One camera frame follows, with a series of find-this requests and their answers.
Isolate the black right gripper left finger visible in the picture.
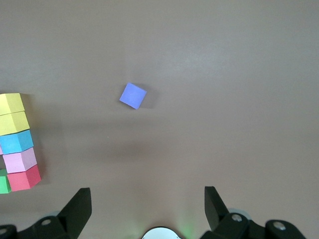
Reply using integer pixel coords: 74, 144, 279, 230
0, 187, 92, 239

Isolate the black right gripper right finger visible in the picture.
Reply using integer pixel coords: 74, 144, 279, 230
201, 186, 308, 239

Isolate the red foam cube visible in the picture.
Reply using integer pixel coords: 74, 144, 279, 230
6, 164, 42, 192

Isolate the green foam cube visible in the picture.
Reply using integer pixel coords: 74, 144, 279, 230
0, 169, 12, 194

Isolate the light blue foam cube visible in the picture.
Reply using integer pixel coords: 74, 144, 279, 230
0, 129, 35, 155

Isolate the yellow foam cube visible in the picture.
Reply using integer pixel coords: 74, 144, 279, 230
0, 111, 30, 136
0, 93, 27, 116

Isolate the purple foam cube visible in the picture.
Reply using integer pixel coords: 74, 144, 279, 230
119, 82, 148, 110

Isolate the brown table cover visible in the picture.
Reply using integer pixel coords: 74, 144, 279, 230
0, 0, 319, 239

